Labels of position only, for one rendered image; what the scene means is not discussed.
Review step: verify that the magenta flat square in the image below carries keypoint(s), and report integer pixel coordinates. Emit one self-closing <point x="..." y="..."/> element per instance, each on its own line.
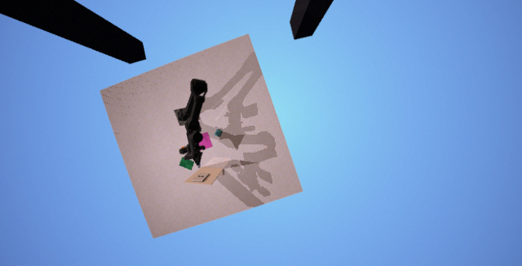
<point x="206" y="141"/>

